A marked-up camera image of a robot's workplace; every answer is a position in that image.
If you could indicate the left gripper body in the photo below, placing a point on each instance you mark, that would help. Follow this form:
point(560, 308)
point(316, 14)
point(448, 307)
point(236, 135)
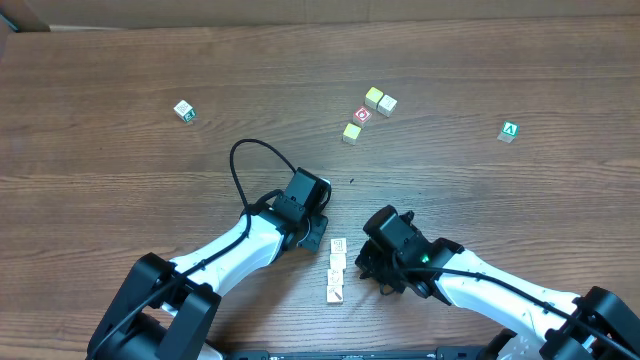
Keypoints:
point(318, 225)

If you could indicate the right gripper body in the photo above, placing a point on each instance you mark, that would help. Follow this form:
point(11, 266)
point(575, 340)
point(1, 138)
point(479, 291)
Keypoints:
point(368, 262)

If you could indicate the white patterned block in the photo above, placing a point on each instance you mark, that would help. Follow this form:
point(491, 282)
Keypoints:
point(338, 246)

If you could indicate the yellow block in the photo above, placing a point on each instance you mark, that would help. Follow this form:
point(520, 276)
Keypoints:
point(373, 97)
point(351, 133)
point(337, 261)

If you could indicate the white block green edge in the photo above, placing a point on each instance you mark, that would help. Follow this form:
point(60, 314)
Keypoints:
point(335, 277)

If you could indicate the white block red mark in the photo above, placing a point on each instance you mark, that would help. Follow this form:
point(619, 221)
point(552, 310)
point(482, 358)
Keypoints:
point(334, 294)

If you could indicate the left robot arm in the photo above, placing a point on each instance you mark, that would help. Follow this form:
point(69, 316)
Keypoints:
point(164, 308)

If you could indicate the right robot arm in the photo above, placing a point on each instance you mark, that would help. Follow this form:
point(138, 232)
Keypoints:
point(539, 323)

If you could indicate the red circle block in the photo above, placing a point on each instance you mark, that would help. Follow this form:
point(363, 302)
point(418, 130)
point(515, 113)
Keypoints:
point(361, 116)

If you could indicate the white block far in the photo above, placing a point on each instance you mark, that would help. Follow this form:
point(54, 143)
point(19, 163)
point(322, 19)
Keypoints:
point(387, 105)

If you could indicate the green letter block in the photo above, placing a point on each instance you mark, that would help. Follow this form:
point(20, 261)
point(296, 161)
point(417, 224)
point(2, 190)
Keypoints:
point(509, 132)

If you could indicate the white block green side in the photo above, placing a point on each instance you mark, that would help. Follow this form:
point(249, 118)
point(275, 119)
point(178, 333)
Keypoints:
point(185, 111)

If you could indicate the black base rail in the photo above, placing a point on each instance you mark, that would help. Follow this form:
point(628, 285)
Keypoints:
point(441, 353)

